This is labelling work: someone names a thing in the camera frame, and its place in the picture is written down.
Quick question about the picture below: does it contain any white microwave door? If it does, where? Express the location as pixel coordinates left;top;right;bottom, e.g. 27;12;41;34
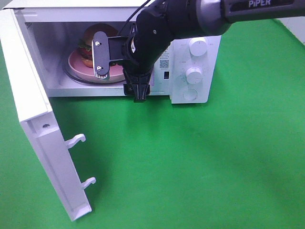
0;9;96;221

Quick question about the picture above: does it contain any pink round plate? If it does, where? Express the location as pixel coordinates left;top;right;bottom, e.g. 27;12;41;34
68;51;125;84

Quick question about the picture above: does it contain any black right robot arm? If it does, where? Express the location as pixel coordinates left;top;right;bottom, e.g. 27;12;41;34
123;0;305;102

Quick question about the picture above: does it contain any green table cloth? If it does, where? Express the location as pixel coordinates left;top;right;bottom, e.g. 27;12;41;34
0;20;305;229

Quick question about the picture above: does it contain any white microwave oven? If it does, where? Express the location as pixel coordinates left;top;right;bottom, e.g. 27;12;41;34
0;0;221;104

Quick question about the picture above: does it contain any burger with lettuce and tomato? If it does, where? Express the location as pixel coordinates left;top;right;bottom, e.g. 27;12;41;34
77;23;118;68

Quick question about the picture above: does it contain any lower white dial knob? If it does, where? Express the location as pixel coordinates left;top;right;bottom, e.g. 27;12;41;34
185;67;203;84

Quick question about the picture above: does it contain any round door release button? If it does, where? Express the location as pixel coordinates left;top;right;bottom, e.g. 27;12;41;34
183;89;198;101

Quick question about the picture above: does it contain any upper white dial knob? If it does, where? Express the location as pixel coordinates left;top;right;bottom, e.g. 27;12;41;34
189;37;207;57

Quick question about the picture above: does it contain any white dial knob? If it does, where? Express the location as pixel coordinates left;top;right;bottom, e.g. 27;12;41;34
189;37;207;57
185;67;203;84

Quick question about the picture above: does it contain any glass turntable plate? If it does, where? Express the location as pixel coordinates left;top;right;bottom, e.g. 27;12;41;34
63;61;125;86

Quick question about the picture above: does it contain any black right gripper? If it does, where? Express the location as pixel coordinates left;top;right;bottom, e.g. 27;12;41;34
123;9;175;103

